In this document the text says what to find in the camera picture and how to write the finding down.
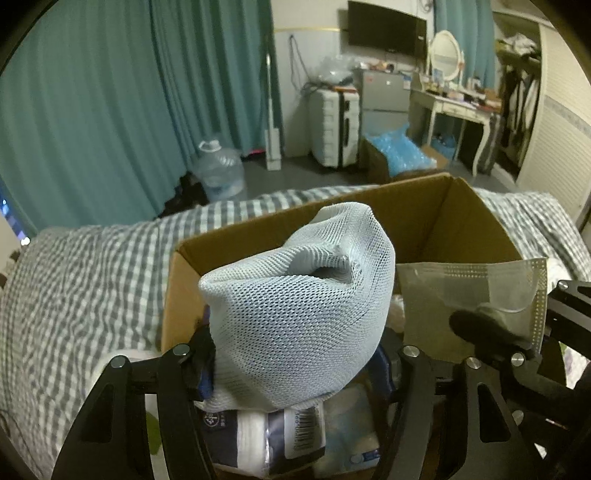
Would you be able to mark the white louvered wardrobe door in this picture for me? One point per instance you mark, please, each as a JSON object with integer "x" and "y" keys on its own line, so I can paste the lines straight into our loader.
{"x": 558, "y": 120}

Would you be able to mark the clear water jug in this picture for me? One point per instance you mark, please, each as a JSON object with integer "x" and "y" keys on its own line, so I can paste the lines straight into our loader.
{"x": 219, "y": 173}

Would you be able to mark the brown cardboard box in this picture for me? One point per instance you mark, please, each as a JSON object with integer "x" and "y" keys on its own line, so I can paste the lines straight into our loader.
{"x": 415, "y": 221}

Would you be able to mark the hanging clothes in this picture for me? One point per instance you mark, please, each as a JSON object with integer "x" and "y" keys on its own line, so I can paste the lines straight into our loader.
{"x": 519, "y": 101}

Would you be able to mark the white floral quilted mat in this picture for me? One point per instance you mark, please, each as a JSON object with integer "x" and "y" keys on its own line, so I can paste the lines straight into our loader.
{"x": 152, "y": 406}

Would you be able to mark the row of cosmetics bottles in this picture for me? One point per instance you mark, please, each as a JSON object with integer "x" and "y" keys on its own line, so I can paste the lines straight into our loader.
{"x": 461, "y": 92}

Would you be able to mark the grey checked bed sheet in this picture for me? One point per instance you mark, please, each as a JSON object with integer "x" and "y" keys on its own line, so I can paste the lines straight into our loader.
{"x": 92, "y": 286}

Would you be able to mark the light blue mesh sock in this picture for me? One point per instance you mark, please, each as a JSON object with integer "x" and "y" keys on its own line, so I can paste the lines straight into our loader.
{"x": 295, "y": 323}

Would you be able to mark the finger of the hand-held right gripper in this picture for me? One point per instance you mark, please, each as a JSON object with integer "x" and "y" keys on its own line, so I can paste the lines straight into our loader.
{"x": 485, "y": 330}
{"x": 575, "y": 302}

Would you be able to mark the face mask pack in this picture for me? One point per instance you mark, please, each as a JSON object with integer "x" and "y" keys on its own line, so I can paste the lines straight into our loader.
{"x": 351, "y": 429}

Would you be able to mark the cardboard box of bags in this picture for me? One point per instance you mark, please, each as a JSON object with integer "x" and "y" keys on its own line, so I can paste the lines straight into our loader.
{"x": 378, "y": 168}

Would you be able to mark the pile of clothes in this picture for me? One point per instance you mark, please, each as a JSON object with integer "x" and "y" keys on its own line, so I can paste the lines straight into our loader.
{"x": 519, "y": 46}

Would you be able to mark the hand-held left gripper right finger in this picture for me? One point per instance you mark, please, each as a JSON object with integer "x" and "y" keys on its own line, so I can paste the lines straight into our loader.
{"x": 384, "y": 374}

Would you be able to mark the white ribbed suitcase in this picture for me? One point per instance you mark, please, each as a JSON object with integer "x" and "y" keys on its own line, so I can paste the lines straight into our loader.
{"x": 330, "y": 124}

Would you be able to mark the silver mini fridge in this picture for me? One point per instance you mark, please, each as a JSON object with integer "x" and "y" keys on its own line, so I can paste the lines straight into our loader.
{"x": 383, "y": 97}

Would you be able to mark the black wall television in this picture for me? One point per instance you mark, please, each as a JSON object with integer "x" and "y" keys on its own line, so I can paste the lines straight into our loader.
{"x": 385, "y": 25}

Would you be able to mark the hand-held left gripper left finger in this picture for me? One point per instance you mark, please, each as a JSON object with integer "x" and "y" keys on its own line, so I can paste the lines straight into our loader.
{"x": 203, "y": 378}

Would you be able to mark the packaged white socks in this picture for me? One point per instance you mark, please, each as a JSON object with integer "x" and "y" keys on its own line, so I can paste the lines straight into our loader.
{"x": 258, "y": 438}

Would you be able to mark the white dressing table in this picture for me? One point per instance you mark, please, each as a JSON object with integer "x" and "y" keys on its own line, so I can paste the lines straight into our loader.
{"x": 448, "y": 108}

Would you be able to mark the white oval vanity mirror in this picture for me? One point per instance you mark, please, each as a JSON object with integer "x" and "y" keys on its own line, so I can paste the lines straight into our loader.
{"x": 445, "y": 55}

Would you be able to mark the grey face mask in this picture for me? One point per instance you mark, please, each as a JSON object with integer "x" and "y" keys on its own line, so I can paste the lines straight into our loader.
{"x": 438, "y": 300}

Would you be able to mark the clear plastic bag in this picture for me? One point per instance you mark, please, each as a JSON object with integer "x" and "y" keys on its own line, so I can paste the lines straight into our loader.
{"x": 337, "y": 71}

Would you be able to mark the black bag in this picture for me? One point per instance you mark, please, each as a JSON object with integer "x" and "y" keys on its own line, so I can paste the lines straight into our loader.
{"x": 184, "y": 196}

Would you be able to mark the teal curtain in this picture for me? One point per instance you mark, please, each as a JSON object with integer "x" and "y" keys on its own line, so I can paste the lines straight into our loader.
{"x": 221, "y": 74}
{"x": 466, "y": 23}
{"x": 83, "y": 101}

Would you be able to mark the blue plastic bags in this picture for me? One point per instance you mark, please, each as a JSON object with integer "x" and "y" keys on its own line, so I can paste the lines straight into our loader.
{"x": 401, "y": 150}

